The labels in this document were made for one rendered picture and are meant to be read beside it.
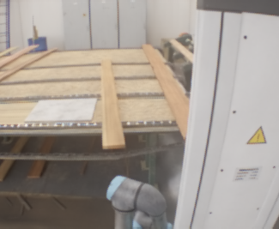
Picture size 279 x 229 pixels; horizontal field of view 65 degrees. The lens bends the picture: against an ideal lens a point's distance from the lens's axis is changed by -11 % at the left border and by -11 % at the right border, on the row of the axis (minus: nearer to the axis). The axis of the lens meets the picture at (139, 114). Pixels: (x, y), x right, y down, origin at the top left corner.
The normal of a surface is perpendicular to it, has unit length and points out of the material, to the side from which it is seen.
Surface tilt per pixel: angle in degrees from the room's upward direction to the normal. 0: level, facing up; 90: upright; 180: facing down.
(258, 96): 90
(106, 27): 90
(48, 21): 88
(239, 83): 90
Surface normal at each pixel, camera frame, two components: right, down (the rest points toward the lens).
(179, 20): 0.03, 0.44
